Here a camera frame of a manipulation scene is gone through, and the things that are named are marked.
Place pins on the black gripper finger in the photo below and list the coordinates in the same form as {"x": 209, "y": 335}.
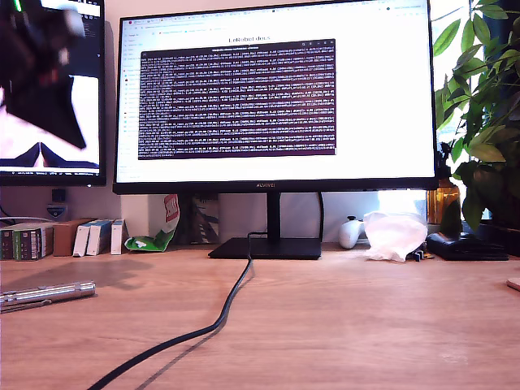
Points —
{"x": 44, "y": 105}

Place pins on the metallic laser pointer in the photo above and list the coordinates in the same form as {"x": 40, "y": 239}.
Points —
{"x": 61, "y": 290}

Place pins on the black TUF gaming monitor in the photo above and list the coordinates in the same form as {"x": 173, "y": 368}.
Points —
{"x": 91, "y": 48}

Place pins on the brown cardboard box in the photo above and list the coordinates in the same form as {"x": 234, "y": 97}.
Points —
{"x": 63, "y": 239}

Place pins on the green and white box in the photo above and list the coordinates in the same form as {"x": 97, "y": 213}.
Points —
{"x": 28, "y": 243}
{"x": 6, "y": 243}

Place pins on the blue and white box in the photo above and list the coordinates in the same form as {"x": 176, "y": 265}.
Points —
{"x": 116, "y": 238}
{"x": 80, "y": 242}
{"x": 95, "y": 239}

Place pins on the green Jenkki gum bag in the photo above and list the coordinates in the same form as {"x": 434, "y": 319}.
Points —
{"x": 154, "y": 242}

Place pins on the grey patterned card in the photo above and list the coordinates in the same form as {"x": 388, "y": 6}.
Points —
{"x": 207, "y": 221}

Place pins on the white game controller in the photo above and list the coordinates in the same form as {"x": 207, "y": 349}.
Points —
{"x": 349, "y": 235}

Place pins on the black Huawei monitor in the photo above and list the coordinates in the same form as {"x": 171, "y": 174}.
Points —
{"x": 386, "y": 101}

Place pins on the white plastic bag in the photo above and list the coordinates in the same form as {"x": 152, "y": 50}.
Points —
{"x": 390, "y": 237}

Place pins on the small metal clip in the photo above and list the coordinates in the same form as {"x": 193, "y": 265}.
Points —
{"x": 418, "y": 256}

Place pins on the amber pump bottle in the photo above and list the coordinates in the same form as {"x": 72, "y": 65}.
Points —
{"x": 440, "y": 199}

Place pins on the green leafy plant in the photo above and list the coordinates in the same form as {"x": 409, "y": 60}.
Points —
{"x": 487, "y": 122}

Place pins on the black wallet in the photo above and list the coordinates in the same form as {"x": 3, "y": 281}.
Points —
{"x": 467, "y": 248}

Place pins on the dark plant pot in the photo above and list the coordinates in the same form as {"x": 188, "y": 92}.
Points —
{"x": 503, "y": 235}

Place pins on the round wooden coaster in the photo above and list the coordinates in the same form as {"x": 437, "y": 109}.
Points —
{"x": 514, "y": 283}

